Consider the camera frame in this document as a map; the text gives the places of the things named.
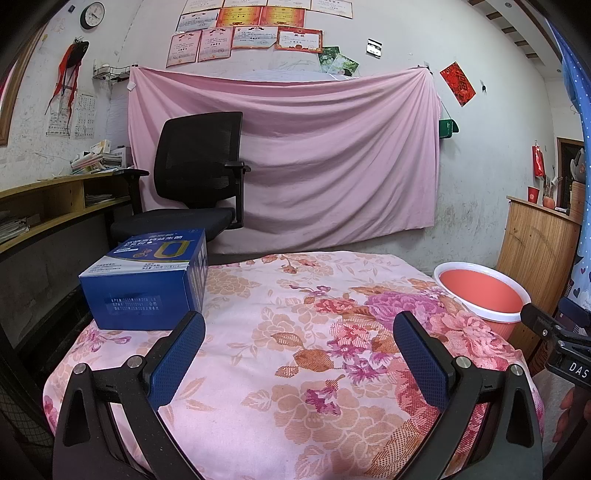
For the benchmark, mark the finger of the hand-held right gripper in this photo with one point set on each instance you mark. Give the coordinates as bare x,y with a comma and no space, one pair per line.
538,318

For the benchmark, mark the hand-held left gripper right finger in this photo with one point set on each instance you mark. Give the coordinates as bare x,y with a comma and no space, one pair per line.
422,360

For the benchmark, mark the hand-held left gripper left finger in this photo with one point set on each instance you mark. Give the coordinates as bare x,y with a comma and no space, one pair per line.
178,360

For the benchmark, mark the orange bin with white rim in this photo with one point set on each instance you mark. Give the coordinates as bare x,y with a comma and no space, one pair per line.
480,286

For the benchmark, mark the person's right hand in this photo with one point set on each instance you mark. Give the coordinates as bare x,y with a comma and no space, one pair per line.
567,410

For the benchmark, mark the wooden cabinet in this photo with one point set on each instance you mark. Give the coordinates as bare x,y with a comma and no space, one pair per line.
531,244

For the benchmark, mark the blue cardboard box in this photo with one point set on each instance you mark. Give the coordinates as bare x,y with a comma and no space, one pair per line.
138,295

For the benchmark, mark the floral pink blanket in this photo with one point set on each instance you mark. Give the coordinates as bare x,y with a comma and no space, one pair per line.
277,332

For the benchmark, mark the red paper cup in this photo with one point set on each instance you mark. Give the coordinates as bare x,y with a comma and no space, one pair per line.
533,194

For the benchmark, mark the light wooden board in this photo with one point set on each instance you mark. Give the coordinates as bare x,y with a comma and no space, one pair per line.
577,198

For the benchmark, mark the grey plush toy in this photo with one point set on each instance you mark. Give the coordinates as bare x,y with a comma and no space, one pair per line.
578,166

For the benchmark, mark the red packet on counter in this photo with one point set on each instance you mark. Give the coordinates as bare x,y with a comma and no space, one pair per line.
539,159

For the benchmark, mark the dark desk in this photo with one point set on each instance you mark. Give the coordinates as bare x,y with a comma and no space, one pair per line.
41,277

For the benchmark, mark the stack of papers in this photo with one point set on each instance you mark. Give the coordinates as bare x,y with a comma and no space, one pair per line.
99,198
16,226

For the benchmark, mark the printed curtain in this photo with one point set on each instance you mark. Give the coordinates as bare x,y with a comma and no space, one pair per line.
577,115

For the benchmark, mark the black mesh office chair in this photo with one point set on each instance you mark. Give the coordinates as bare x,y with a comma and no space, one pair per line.
198,152

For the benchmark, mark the stack of books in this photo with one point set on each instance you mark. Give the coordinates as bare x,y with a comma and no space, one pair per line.
99,161

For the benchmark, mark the wooden desk shelf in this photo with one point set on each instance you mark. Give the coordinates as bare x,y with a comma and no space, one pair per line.
55,182

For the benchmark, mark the pink hanging sheet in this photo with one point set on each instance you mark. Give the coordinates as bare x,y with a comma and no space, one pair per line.
323,161

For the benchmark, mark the red tassel ornament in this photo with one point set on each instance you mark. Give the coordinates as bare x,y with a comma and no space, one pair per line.
69,57

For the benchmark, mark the dark picture frame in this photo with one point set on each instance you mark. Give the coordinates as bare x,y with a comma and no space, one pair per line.
564,157

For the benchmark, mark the red paper wall decoration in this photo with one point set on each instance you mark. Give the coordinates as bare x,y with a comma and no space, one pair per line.
457,84

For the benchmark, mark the paper wall calendar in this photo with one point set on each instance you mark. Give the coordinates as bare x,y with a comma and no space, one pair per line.
83,117

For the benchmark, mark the wooden window frame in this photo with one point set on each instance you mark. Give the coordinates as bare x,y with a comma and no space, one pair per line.
4,129

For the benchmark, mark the green wall photo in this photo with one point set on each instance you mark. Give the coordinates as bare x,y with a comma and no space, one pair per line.
346,65
327,56

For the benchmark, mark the white wall card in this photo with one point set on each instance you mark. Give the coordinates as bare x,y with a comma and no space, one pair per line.
374,47

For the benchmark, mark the group of wall certificates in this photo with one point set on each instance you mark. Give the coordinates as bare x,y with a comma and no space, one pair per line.
258,32

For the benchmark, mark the round wall clock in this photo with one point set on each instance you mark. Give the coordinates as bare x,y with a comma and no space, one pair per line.
93,14

